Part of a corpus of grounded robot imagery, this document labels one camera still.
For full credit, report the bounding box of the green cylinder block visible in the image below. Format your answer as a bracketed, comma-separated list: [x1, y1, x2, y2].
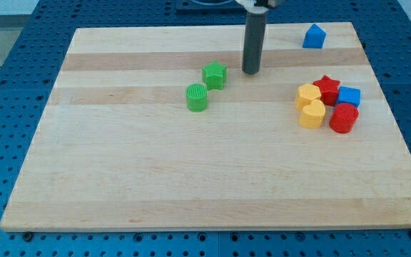
[186, 84, 208, 112]

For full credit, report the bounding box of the blue cube block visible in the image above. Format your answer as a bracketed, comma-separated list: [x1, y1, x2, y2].
[335, 86, 361, 107]

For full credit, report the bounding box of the red cylinder block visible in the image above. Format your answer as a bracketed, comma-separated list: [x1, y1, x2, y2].
[329, 103, 359, 133]

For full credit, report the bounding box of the dark blue base plate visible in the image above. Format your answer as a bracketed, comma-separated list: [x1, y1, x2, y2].
[174, 0, 245, 14]

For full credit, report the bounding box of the green star block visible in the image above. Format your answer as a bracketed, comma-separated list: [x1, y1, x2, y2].
[202, 61, 227, 91]

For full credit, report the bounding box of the wooden board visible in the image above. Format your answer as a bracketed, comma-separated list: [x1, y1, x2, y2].
[0, 22, 411, 232]

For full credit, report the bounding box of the white robot end-effector mount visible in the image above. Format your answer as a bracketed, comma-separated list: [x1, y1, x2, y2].
[235, 0, 283, 14]

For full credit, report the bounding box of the yellow heart block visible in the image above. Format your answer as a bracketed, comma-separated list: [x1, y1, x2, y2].
[298, 99, 326, 129]

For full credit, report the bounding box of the red star block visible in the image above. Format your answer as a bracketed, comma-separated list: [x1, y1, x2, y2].
[313, 75, 340, 106]

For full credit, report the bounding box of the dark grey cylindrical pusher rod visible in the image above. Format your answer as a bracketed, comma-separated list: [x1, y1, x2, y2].
[242, 12, 268, 75]

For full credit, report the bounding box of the yellow hexagon block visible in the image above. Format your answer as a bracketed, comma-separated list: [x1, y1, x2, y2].
[295, 84, 321, 111]

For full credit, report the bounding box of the blue pentagon block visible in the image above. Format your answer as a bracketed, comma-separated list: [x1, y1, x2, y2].
[303, 24, 327, 49]

